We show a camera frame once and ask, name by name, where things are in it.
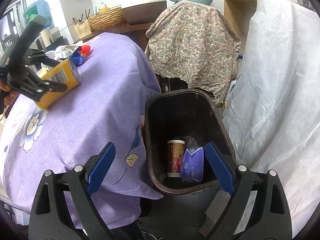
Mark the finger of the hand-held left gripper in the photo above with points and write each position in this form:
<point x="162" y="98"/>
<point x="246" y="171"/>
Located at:
<point x="37" y="85"/>
<point x="43" y="58"/>

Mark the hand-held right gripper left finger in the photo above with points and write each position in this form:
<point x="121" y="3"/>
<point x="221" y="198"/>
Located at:
<point x="100" y="170"/>

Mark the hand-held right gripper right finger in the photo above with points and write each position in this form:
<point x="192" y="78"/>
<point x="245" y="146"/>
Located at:
<point x="220" y="168"/>

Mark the yellow cylindrical can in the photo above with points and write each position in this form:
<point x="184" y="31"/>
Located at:
<point x="72" y="76"/>

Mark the red snack wrapper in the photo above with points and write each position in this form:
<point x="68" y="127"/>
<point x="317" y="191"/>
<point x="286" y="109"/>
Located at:
<point x="84" y="50"/>

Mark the brown plastic trash bin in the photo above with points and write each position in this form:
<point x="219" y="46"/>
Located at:
<point x="180" y="115"/>

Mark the person's left hand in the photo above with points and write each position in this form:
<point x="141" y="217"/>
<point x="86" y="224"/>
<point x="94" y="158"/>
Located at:
<point x="12" y="97"/>

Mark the white cup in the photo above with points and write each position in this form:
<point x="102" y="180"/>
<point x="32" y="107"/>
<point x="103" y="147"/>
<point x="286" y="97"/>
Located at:
<point x="51" y="55"/>

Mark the crumpled silver foil wrapper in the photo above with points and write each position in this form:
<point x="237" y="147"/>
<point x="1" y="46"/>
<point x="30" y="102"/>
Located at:
<point x="65" y="51"/>

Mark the blue water container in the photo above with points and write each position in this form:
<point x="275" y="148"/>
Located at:
<point x="38" y="11"/>

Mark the purple plastic packet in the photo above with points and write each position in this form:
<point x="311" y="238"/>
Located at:
<point x="192" y="165"/>

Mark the blue snack packet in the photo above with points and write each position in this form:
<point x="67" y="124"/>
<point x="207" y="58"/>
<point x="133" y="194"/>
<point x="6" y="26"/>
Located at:
<point x="78" y="59"/>

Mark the red paper cup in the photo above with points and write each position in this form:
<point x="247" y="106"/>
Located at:
<point x="175" y="155"/>

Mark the wooden utensil holder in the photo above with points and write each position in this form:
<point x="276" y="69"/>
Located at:
<point x="83" y="28"/>

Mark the purple floral tablecloth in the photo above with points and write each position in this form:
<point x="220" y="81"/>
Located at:
<point x="100" y="105"/>

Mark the woven wicker basket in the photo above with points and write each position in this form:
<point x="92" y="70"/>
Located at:
<point x="107" y="20"/>

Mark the yellow soap bottle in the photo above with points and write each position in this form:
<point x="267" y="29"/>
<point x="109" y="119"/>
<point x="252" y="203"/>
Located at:
<point x="103" y="8"/>

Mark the white plastic cover sheet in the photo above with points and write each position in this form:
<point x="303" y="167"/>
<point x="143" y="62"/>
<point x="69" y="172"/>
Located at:
<point x="280" y="80"/>

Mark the brown pot with white lid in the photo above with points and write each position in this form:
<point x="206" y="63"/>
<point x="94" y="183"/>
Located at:
<point x="143" y="11"/>

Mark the paisley patterned cloth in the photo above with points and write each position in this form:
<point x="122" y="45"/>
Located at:
<point x="190" y="45"/>

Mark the wooden cabinet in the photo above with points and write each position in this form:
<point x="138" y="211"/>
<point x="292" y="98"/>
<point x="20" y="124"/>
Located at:
<point x="237" y="17"/>

